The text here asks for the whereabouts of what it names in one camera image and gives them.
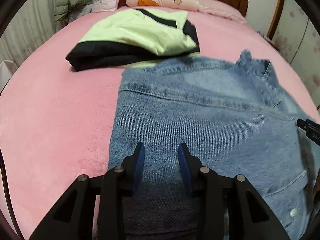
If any floral sliding wardrobe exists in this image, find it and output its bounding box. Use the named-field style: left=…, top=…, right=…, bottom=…
left=273, top=0, right=319, bottom=108

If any white floral curtain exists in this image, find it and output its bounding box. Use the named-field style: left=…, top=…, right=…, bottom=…
left=1, top=0, right=62, bottom=73

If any green and black folded garment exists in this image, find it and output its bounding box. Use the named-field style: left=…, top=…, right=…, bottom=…
left=66, top=8, right=200, bottom=72

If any white paper bag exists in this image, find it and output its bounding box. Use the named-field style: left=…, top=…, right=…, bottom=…
left=0, top=60, right=14, bottom=91

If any dark wooden nightstand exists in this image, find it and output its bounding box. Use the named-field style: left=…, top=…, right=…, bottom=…
left=257, top=30, right=279, bottom=51

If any pink bed sheet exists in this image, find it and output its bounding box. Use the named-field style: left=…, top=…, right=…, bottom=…
left=1, top=7, right=319, bottom=239

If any pink pillow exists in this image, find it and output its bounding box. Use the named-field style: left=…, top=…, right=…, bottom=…
left=198, top=0, right=247, bottom=25

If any blue denim jacket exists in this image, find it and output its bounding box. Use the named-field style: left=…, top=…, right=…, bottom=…
left=108, top=50, right=319, bottom=239

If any black cable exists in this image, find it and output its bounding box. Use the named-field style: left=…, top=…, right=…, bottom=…
left=0, top=148, right=25, bottom=240

